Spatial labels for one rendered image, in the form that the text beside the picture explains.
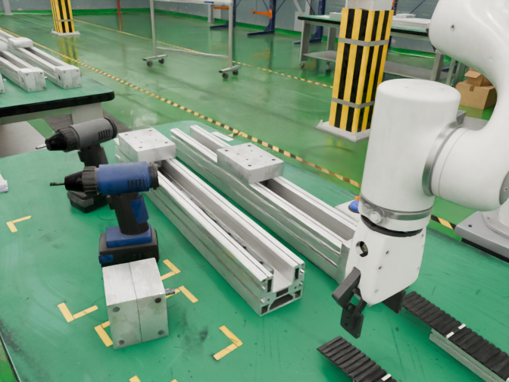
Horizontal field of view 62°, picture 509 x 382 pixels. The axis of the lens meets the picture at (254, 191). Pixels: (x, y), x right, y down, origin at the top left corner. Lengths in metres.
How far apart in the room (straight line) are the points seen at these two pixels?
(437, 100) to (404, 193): 0.10
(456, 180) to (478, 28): 0.16
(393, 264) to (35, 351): 0.57
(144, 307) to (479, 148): 0.53
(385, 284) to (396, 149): 0.18
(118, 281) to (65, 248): 0.31
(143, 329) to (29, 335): 0.20
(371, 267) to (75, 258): 0.66
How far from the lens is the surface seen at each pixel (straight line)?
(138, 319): 0.74
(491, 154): 0.44
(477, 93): 5.77
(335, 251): 0.88
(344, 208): 1.04
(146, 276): 0.75
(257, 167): 1.06
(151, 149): 1.18
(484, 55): 0.50
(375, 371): 0.71
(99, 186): 0.85
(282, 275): 0.82
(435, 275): 0.99
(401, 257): 0.55
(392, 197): 0.49
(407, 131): 0.46
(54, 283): 0.94
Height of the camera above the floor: 1.33
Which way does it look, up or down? 27 degrees down
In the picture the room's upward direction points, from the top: 2 degrees clockwise
